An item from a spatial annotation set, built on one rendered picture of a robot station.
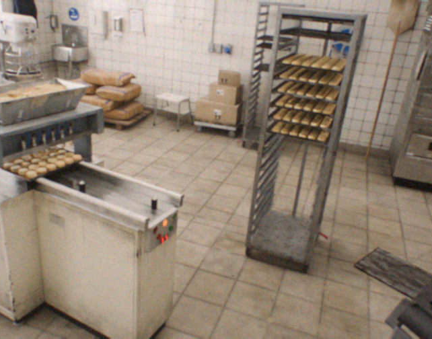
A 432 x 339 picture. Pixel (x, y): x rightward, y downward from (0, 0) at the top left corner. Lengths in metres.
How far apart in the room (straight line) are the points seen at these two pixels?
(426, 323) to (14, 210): 1.92
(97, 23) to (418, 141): 4.75
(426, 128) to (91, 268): 3.79
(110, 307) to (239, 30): 4.47
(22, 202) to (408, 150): 3.92
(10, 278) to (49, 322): 0.42
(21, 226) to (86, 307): 0.57
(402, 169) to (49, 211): 3.87
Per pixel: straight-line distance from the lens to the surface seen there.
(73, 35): 7.14
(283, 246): 3.18
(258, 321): 2.74
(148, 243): 1.98
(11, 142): 2.30
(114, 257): 2.11
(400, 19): 5.68
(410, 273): 3.57
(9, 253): 2.42
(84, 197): 2.09
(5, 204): 2.28
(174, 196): 2.10
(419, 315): 0.97
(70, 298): 2.55
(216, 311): 2.76
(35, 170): 2.40
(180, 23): 6.25
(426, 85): 4.82
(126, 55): 6.71
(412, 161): 5.02
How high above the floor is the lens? 1.87
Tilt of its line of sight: 23 degrees down
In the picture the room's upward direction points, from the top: 5 degrees clockwise
